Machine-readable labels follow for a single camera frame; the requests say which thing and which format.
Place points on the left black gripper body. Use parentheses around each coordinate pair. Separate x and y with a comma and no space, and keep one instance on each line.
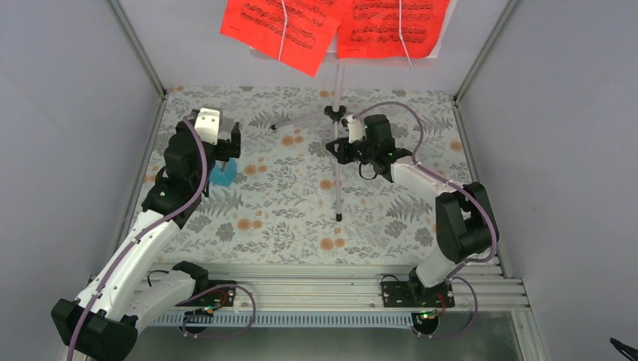
(225,151)

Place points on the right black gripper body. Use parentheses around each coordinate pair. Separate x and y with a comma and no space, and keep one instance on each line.
(366,153)

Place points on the red sheet music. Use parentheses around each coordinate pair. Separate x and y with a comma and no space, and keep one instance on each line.
(386,29)
(296,33)

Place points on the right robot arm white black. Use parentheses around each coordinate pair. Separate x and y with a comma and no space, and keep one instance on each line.
(464,220)

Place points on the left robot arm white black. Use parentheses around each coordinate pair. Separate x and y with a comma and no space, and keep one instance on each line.
(105,319)

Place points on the floral table mat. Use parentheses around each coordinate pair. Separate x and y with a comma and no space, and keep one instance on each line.
(284,206)

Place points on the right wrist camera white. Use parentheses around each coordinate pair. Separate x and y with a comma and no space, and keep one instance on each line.
(355,128)

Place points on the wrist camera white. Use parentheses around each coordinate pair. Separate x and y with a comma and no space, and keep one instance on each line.
(207,124)
(355,128)

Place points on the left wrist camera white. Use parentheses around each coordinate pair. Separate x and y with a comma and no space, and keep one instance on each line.
(207,124)

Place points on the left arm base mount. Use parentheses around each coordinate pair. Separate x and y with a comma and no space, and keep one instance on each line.
(207,304)

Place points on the aluminium rail base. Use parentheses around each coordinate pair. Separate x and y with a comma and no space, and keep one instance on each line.
(349,296)

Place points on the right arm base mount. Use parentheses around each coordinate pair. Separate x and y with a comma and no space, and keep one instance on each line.
(431,303)

